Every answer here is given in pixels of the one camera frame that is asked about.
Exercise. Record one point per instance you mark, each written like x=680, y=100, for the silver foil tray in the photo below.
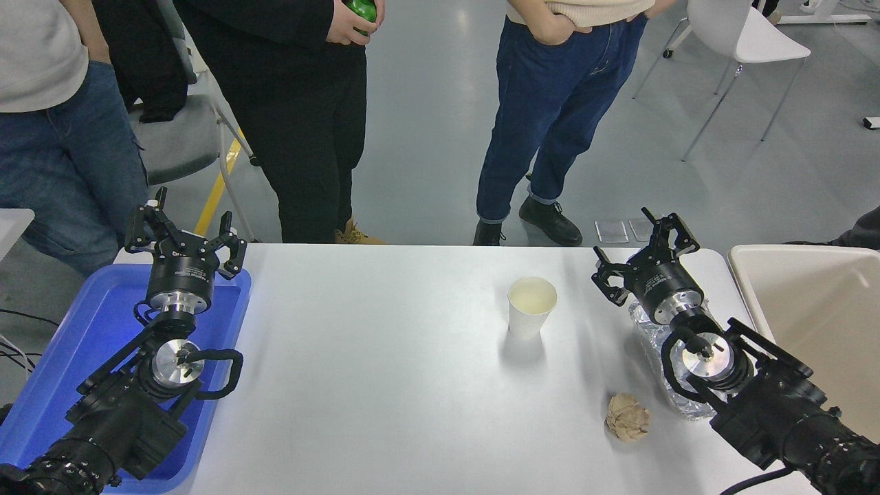
x=648, y=344

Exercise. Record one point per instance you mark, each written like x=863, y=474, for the black jacket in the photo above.
x=148, y=62

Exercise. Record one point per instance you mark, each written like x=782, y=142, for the grey seat chair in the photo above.
x=179, y=137

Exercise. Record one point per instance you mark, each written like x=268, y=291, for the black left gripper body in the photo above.
x=180, y=275

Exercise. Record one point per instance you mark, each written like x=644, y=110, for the person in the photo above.
x=302, y=124
x=550, y=103
x=48, y=165
x=863, y=234

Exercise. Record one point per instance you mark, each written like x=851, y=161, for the white paper cup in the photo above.
x=531, y=317

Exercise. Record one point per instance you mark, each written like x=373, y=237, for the crumpled tan paper ball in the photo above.
x=627, y=418

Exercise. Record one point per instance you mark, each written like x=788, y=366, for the white chair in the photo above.
x=749, y=34

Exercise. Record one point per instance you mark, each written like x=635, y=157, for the white desk base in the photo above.
x=825, y=15

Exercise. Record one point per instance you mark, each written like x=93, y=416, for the person's left hand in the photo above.
x=660, y=6

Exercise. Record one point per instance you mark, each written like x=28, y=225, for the blue plastic tray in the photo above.
x=69, y=344

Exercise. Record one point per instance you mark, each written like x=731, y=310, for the person's right hand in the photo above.
x=551, y=30

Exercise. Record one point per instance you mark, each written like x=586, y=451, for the white side table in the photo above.
x=12, y=227

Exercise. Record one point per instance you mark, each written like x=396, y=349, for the green object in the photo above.
x=363, y=9

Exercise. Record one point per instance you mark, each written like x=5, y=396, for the clear floor plate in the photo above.
x=639, y=230
x=611, y=231

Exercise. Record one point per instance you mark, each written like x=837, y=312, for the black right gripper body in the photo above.
x=663, y=282

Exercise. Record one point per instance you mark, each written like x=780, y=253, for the large pale bin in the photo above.
x=811, y=309

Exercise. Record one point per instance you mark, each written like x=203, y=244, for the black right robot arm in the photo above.
x=770, y=405

